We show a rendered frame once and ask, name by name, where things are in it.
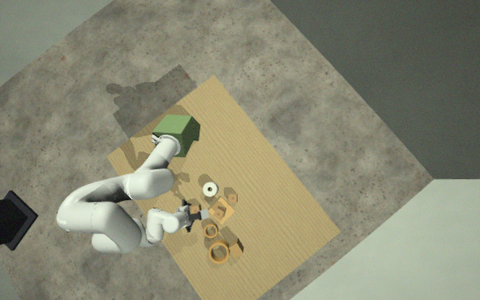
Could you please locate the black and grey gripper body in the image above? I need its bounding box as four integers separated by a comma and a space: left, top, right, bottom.
179, 205, 192, 228

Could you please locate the tan hollow ring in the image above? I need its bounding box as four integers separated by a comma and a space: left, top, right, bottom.
204, 223, 218, 238

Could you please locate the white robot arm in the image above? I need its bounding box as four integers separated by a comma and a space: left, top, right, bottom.
57, 135, 209, 254

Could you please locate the tan wooden ring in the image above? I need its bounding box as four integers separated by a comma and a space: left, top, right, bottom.
209, 239, 230, 264

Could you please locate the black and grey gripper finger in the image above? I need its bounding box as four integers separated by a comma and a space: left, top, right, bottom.
182, 199, 191, 207
186, 221, 195, 233

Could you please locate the light tan square board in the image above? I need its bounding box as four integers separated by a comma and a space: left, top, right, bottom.
208, 197, 235, 225

